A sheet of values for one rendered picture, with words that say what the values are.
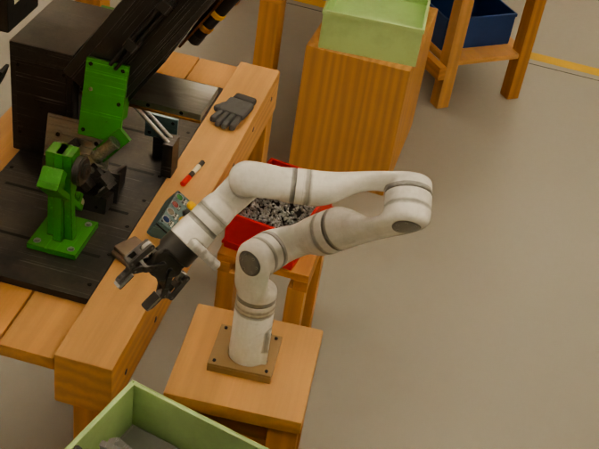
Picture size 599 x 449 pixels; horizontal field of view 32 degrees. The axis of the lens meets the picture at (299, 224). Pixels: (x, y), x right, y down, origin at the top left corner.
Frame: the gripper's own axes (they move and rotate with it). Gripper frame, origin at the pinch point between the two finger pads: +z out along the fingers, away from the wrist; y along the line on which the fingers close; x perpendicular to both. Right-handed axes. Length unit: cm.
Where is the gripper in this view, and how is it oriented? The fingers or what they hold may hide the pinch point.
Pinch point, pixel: (132, 295)
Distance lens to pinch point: 204.6
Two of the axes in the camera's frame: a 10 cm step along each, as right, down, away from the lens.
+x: 5.5, 4.9, -6.8
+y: -4.5, -5.1, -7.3
